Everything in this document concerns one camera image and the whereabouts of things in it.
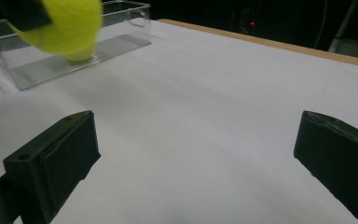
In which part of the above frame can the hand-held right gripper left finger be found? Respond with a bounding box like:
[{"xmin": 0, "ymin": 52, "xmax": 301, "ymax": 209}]
[{"xmin": 2, "ymin": 109, "xmax": 102, "ymax": 224}]

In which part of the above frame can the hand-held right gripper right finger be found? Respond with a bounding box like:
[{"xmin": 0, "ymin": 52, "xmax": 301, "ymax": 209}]
[{"xmin": 293, "ymin": 109, "xmax": 358, "ymax": 224}]

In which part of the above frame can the yellow tennis ball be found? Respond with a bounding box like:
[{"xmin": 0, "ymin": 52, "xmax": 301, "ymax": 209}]
[{"xmin": 7, "ymin": 0, "xmax": 104, "ymax": 63}]

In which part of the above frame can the clear plastic container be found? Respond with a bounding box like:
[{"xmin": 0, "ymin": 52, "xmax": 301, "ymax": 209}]
[{"xmin": 0, "ymin": 0, "xmax": 153, "ymax": 92}]

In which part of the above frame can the white metal stand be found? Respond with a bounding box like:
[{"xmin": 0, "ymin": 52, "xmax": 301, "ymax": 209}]
[{"xmin": 327, "ymin": 0, "xmax": 358, "ymax": 62}]

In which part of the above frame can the wooden table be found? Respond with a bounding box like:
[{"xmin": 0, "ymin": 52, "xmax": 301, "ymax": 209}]
[{"xmin": 156, "ymin": 18, "xmax": 358, "ymax": 70}]

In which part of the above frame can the dark device with red light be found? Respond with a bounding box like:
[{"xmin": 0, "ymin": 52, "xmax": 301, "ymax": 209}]
[{"xmin": 236, "ymin": 0, "xmax": 263, "ymax": 34}]

